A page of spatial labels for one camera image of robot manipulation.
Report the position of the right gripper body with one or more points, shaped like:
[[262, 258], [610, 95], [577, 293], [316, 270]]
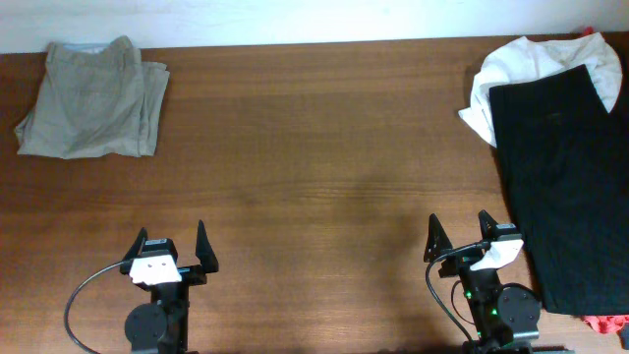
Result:
[[458, 265]]

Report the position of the red garment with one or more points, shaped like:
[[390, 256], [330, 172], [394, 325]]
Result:
[[606, 324]]

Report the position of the black shorts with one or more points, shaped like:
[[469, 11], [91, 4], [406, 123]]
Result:
[[563, 162]]

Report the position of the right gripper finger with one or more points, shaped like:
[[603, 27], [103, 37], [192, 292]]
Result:
[[487, 225], [438, 242]]

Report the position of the folded khaki pants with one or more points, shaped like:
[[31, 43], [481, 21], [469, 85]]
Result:
[[95, 99]]

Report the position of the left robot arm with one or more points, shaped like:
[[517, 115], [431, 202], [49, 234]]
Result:
[[160, 326]]

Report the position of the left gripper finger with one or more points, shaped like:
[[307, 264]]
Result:
[[204, 251], [136, 247]]

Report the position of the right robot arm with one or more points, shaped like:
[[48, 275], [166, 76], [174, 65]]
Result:
[[505, 315]]

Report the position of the white printed t-shirt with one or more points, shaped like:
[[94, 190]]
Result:
[[523, 60]]

